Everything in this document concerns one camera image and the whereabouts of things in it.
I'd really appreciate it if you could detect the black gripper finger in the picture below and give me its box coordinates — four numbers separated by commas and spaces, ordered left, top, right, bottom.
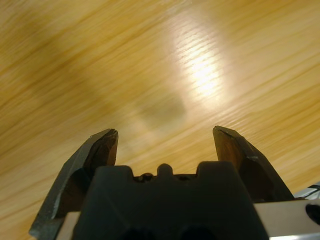
28, 128, 120, 238
212, 125, 296, 203

